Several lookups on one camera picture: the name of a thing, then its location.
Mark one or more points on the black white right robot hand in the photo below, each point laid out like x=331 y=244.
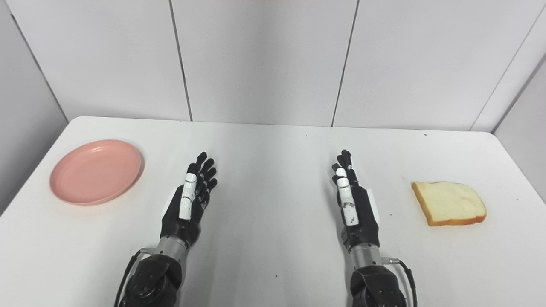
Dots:
x=362 y=221

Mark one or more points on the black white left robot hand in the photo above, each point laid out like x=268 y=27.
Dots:
x=185 y=221

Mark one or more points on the slice of white bread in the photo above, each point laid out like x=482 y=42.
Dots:
x=448 y=202

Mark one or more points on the pink round plate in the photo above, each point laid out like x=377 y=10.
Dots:
x=96 y=172

